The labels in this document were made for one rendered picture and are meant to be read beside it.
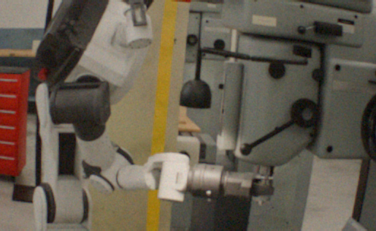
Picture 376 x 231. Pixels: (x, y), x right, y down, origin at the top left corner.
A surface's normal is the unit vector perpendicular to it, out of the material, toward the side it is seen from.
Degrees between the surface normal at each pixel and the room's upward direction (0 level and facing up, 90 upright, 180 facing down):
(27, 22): 90
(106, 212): 90
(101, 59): 59
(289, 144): 108
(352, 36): 90
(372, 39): 90
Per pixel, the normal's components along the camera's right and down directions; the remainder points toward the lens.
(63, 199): 0.52, 0.02
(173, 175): -0.09, -0.24
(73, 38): 0.49, -0.36
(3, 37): 0.18, 0.16
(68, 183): 0.51, 0.26
